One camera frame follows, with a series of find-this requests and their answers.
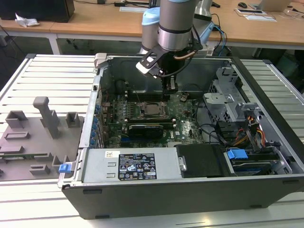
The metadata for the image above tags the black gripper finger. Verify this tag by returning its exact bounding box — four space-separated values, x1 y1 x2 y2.
162 76 179 101

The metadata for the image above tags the metal socket cover frame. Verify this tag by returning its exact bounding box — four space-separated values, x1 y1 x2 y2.
140 102 167 118

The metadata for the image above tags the silver topped CPU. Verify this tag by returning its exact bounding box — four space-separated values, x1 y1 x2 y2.
145 104 160 115

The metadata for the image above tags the CPU socket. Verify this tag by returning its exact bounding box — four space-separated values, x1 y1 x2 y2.
136 101 171 119

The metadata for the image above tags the green motherboard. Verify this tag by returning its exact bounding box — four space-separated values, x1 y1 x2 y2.
101 91 206 149

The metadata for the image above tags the black graphics card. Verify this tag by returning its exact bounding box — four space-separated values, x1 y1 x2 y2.
128 123 165 140

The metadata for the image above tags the silver metal drive cage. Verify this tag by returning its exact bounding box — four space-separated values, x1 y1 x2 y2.
203 66 264 124

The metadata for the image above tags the white paper sheet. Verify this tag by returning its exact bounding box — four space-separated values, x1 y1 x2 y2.
244 14 277 22
120 6 150 13

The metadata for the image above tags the black plastic shroud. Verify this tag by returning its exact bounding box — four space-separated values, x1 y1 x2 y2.
175 143 232 179

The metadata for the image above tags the black rating label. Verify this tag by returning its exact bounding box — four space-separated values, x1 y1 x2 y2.
118 153 157 181

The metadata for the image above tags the blue disk carrier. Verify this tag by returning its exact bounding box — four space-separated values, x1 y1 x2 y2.
227 148 248 168

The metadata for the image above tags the grey power supply unit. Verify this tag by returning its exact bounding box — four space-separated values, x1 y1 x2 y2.
82 147 183 183

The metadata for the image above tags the black grey PC case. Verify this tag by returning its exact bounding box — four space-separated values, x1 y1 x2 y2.
57 52 304 220

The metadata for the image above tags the black hard disk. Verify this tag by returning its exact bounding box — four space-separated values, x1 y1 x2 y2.
229 152 281 177

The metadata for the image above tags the silver laptop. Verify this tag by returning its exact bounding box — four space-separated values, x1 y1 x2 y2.
257 0 289 12

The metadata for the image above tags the blue case latch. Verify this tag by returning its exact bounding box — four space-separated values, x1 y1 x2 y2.
58 163 72 174

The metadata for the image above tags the grey parts rack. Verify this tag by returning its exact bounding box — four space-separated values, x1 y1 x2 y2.
0 96 85 182

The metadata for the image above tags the black computer box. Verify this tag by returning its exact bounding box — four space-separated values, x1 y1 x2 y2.
0 0 76 23

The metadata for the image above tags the crumpled white paper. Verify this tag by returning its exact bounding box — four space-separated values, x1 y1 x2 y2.
14 13 40 28

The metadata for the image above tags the green RAM stick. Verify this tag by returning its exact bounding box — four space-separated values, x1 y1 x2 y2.
0 153 48 159

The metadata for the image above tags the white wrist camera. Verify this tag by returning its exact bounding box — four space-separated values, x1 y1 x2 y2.
135 57 159 78

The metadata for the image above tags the blue cable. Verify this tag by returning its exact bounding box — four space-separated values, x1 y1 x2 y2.
212 23 228 57

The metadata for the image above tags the black wire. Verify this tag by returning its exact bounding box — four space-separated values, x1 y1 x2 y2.
197 102 230 145

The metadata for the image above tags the yellow orange wire bundle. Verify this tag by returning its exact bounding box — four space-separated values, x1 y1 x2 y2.
234 114 268 147

